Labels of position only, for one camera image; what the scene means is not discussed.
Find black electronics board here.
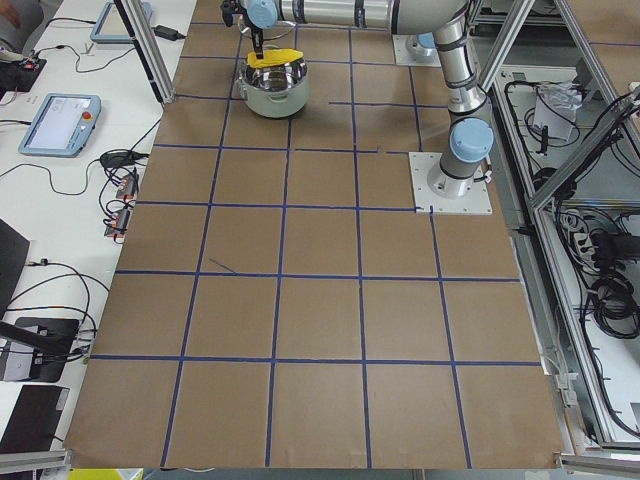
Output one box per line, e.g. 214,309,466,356
0,57,47,95

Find coiled black cable bundle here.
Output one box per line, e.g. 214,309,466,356
582,272,639,341

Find aluminium frame diagonal strut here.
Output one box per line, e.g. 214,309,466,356
114,0,175,105

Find black power brick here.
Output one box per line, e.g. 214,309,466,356
152,25,186,41

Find black flat box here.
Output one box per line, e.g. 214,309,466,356
1,385,69,454

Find near blue teach pendant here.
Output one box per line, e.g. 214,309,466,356
18,93,102,158

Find blue teach pendant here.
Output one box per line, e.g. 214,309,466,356
90,1,132,45
18,93,102,158

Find yellow corn cob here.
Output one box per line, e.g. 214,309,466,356
246,48,304,69

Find small circuit board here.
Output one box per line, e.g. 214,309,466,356
104,208,131,240
116,172,139,201

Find lower small circuit board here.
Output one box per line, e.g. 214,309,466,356
104,208,131,240

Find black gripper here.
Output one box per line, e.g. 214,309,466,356
244,12,268,60

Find white power strip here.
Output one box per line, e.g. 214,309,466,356
560,212,597,274

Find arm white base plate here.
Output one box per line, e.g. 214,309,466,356
409,152,493,216
392,32,441,68

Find black laptop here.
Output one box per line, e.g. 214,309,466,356
0,220,30,318

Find pale green electric pot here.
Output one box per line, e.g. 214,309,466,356
236,56,310,119

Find upper small circuit board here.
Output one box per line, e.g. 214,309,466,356
116,172,139,201

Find white crumpled paper bag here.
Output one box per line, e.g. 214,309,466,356
533,82,582,142

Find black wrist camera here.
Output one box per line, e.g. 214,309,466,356
220,0,238,28

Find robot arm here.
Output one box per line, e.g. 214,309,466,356
221,1,494,200

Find black camera stand base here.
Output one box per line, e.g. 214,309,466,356
1,317,80,383

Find far blue teach pendant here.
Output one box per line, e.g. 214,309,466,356
90,1,132,45

